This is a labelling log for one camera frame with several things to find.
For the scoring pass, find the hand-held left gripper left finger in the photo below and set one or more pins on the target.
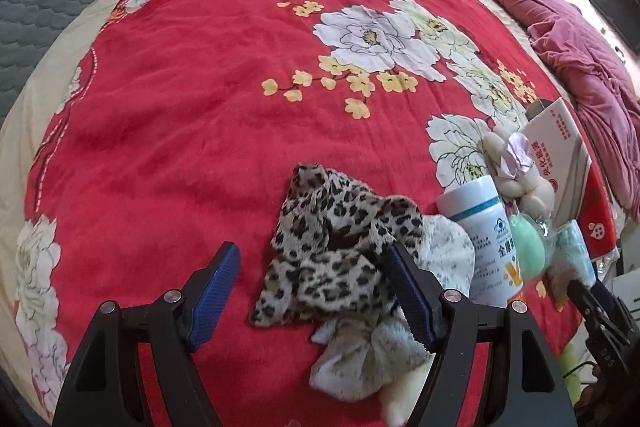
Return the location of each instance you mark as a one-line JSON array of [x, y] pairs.
[[215, 292]]

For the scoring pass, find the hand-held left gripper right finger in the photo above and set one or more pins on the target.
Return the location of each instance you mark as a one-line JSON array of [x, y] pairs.
[[410, 292]]

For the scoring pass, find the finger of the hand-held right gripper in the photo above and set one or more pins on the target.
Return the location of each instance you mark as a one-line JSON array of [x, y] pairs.
[[585, 302], [606, 294]]

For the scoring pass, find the teal tissue packet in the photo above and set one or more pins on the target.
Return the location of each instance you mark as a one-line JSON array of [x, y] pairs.
[[572, 252]]

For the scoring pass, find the green egg sponge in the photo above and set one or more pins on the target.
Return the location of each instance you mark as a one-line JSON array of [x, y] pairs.
[[527, 247]]

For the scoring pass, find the white dotted fluffy cloth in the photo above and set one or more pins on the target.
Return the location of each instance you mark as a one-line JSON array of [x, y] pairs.
[[350, 357]]

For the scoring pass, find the leopard print scrunchie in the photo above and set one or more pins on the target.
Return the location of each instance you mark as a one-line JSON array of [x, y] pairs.
[[320, 277]]

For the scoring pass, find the cream plush bunny purple bow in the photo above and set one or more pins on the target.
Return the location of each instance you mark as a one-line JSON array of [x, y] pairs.
[[520, 187]]

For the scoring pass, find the white supplement bottle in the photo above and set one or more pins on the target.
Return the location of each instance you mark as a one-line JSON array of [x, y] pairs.
[[485, 232]]

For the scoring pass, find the red and white carton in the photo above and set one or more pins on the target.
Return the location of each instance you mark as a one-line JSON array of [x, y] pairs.
[[555, 142]]

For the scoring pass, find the mauve quilt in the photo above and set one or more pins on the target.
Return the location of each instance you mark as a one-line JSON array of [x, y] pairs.
[[590, 57]]

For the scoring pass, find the black wall television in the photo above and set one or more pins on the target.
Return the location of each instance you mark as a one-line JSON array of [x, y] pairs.
[[607, 2]]

